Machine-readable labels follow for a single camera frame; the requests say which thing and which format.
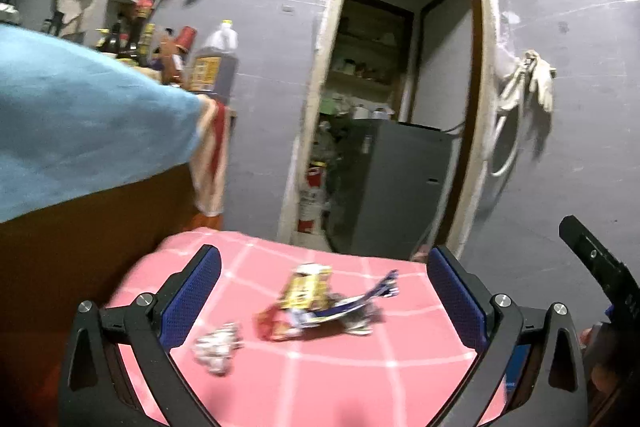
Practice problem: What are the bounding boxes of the silver wrapper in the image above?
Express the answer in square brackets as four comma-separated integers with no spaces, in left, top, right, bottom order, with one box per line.
[193,322,243,376]

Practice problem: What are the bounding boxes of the yellow torn snack bag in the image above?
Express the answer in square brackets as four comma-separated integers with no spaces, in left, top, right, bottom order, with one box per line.
[279,262,332,311]

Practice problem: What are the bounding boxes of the dark blue snack wrapper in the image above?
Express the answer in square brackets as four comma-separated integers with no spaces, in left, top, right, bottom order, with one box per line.
[288,270,399,329]

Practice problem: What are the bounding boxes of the person's right hand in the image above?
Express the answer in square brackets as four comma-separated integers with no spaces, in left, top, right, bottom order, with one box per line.
[580,322,618,401]

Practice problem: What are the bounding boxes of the pink checked tablecloth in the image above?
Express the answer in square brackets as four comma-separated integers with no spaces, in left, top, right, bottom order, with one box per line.
[111,228,475,426]

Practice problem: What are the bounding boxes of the red striped towel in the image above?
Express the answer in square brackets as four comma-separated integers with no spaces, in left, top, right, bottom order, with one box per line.
[190,94,231,218]

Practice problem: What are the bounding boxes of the light blue cloth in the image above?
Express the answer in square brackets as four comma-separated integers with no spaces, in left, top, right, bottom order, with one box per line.
[1,25,201,221]

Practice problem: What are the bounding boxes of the grey metal cabinet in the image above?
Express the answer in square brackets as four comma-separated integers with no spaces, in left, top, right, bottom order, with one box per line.
[326,119,454,260]

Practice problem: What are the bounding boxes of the white cloth gloves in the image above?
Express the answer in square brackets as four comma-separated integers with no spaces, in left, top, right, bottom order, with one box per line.
[498,50,556,115]

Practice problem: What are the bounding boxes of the large oil bottle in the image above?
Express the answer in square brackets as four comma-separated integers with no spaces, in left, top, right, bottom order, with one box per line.
[189,20,239,105]

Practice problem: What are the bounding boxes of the red cap bottle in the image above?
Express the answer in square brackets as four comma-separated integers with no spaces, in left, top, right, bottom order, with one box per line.
[175,26,198,54]

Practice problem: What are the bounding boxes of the white looped cord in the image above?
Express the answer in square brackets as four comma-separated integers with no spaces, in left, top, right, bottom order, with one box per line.
[487,70,532,179]

